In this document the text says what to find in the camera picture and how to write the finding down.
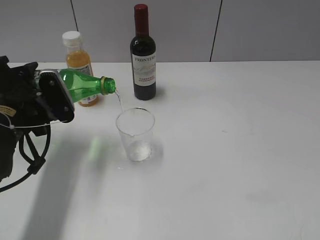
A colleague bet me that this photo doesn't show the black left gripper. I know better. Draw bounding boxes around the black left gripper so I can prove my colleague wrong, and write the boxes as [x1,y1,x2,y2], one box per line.
[0,56,75,137]

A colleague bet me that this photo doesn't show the green sprite bottle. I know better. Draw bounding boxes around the green sprite bottle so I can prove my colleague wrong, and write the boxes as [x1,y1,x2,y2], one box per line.
[58,68,116,103]

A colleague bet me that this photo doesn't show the transparent plastic cup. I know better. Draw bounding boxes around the transparent plastic cup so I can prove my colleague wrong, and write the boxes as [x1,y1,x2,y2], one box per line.
[115,107,156,162]

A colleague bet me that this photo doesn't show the orange juice bottle white cap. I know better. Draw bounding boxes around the orange juice bottle white cap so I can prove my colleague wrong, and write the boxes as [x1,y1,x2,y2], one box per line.
[61,30,99,108]

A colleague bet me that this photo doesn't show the red wine bottle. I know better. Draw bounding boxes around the red wine bottle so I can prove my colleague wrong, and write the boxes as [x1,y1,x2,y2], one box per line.
[130,3,156,101]

